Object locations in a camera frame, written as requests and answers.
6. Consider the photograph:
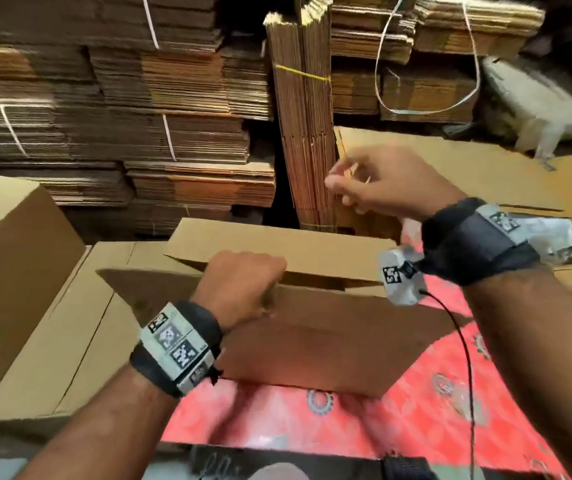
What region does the person's left hand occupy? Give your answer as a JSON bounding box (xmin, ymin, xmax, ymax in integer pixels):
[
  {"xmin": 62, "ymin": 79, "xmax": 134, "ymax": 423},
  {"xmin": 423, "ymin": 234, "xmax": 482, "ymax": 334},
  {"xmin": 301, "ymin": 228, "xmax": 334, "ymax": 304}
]
[{"xmin": 190, "ymin": 251, "xmax": 289, "ymax": 333}]

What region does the person's right hand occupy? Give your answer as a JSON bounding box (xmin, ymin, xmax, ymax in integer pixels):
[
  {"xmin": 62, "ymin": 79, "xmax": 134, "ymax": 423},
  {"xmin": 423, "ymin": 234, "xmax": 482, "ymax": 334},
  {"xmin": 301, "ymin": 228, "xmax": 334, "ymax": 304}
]
[{"xmin": 323, "ymin": 145, "xmax": 470, "ymax": 224}]

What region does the small brown cardboard box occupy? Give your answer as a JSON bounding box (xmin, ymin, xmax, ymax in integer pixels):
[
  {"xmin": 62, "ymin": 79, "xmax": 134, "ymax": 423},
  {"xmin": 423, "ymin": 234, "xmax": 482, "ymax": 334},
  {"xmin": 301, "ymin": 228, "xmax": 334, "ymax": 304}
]
[{"xmin": 334, "ymin": 125, "xmax": 567, "ymax": 216}]

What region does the yellow-tied cardboard bundle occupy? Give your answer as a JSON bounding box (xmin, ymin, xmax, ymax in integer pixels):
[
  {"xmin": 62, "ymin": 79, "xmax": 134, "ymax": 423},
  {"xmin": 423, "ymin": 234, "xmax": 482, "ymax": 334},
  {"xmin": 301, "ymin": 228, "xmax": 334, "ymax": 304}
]
[{"xmin": 263, "ymin": 0, "xmax": 339, "ymax": 233}]

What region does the wall of cardboard stacks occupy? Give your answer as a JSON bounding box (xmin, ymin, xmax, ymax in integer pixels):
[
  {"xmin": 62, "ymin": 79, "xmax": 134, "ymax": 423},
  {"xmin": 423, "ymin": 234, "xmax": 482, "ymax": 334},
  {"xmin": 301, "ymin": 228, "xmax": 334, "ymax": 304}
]
[{"xmin": 0, "ymin": 0, "xmax": 572, "ymax": 241}]

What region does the person's left forearm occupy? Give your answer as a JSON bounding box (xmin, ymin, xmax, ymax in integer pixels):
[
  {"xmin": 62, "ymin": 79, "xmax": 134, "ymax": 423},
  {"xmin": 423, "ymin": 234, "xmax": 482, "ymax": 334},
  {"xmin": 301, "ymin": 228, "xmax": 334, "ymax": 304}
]
[{"xmin": 11, "ymin": 363, "xmax": 182, "ymax": 480}]

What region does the person's right forearm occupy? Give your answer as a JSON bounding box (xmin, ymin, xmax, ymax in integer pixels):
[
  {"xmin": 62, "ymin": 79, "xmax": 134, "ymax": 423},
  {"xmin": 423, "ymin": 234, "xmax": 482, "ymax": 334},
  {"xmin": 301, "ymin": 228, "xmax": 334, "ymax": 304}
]
[{"xmin": 461, "ymin": 267, "xmax": 572, "ymax": 480}]

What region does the white plastic sack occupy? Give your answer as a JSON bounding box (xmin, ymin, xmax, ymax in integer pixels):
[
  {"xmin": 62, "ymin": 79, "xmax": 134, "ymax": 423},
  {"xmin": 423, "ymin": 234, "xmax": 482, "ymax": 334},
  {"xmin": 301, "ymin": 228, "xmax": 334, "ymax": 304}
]
[{"xmin": 481, "ymin": 55, "xmax": 572, "ymax": 161}]

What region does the red patterned table cloth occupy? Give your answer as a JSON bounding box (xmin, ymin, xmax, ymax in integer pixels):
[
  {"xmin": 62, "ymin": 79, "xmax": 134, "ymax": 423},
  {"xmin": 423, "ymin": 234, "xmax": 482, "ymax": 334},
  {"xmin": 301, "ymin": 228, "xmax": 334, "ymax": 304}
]
[{"xmin": 159, "ymin": 239, "xmax": 572, "ymax": 480}]

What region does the white plastic strap loop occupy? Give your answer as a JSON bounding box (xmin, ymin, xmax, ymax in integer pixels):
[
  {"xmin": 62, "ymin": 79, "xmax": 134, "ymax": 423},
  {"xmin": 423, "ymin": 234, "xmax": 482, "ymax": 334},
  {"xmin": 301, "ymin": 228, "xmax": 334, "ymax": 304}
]
[{"xmin": 373, "ymin": 0, "xmax": 483, "ymax": 118}]

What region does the black left wrist strap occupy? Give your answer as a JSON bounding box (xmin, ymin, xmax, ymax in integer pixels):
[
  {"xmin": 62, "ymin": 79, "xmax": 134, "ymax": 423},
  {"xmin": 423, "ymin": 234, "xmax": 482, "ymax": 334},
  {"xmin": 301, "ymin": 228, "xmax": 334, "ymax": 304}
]
[{"xmin": 129, "ymin": 299, "xmax": 224, "ymax": 400}]

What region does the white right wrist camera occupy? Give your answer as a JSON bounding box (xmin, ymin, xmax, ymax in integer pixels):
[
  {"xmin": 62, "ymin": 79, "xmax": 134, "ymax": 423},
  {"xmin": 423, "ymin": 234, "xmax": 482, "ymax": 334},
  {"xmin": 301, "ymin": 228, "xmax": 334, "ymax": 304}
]
[{"xmin": 377, "ymin": 245, "xmax": 429, "ymax": 308}]

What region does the black right camera cable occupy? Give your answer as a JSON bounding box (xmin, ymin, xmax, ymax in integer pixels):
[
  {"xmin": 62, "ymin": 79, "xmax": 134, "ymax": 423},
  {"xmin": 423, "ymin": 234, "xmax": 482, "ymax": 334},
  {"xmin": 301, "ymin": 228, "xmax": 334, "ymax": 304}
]
[{"xmin": 421, "ymin": 289, "xmax": 479, "ymax": 480}]

